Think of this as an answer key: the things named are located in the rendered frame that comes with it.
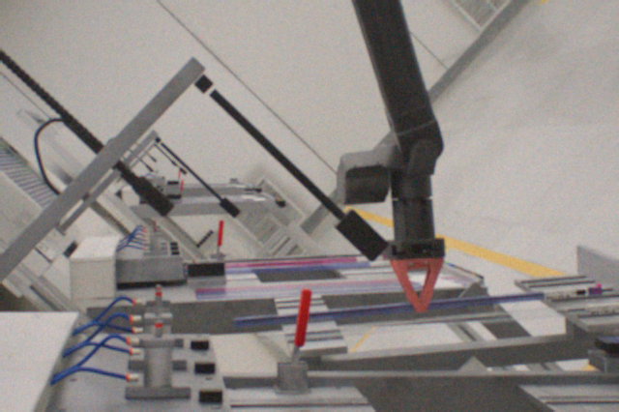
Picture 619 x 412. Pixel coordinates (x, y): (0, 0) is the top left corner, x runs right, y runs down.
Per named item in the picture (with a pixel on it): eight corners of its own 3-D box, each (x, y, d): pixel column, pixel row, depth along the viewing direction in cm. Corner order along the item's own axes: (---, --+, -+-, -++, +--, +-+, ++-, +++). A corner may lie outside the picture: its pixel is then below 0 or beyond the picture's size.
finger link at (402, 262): (398, 315, 149) (394, 245, 149) (391, 310, 156) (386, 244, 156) (449, 310, 149) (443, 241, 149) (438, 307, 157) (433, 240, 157)
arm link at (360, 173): (440, 142, 143) (423, 107, 150) (353, 148, 141) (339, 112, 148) (429, 216, 151) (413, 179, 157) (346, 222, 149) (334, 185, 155)
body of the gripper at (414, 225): (397, 255, 147) (394, 199, 147) (387, 252, 157) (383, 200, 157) (446, 251, 147) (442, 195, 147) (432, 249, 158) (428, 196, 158)
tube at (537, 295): (599, 293, 155) (598, 285, 155) (602, 294, 153) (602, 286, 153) (234, 326, 151) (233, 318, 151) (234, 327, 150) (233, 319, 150)
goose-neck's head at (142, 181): (175, 204, 111) (142, 173, 110) (176, 205, 109) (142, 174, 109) (162, 218, 111) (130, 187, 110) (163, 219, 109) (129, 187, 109)
